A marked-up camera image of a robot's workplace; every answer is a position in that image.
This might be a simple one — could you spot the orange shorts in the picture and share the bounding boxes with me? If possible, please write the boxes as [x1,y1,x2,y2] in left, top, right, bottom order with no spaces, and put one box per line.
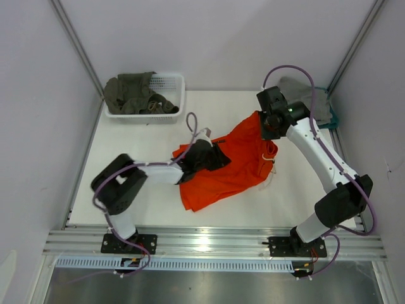
[180,111,278,212]

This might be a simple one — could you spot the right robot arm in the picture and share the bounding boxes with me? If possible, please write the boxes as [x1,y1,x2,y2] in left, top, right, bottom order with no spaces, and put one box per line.
[257,86,373,256]

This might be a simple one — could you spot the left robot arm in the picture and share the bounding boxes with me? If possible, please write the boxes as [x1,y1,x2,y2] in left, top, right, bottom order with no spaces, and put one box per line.
[90,139,231,253]

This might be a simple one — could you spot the grey folded shorts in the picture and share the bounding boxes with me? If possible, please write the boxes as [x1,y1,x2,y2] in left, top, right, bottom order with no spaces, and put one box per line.
[277,77,332,125]

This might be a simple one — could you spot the teal folded shorts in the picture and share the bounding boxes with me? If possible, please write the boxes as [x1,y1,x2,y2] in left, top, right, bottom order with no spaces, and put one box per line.
[315,87,339,129]

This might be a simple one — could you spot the olive green shorts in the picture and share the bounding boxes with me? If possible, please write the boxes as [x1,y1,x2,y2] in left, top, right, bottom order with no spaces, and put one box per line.
[104,72,179,115]

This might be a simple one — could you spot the white plastic basket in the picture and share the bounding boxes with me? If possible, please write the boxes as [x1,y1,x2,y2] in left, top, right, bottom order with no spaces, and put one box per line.
[104,73,185,124]

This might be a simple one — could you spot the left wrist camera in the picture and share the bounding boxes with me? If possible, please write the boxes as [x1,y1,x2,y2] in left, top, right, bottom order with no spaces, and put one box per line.
[196,127,213,146]

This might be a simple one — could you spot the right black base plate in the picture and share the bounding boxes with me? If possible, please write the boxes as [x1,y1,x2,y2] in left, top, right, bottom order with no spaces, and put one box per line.
[262,236,327,258]

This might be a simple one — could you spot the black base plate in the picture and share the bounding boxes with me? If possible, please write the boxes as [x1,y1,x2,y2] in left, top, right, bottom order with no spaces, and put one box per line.
[262,236,327,258]
[101,234,158,255]

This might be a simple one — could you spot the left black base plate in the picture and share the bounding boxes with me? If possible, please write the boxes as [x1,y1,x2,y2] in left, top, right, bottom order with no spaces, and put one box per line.
[101,234,158,255]

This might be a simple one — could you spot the aluminium mounting rail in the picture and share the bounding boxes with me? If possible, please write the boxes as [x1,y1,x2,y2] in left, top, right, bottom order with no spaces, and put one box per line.
[42,225,387,261]

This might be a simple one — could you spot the slotted cable duct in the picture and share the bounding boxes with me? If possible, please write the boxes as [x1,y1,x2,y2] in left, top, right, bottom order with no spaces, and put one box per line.
[55,256,294,273]

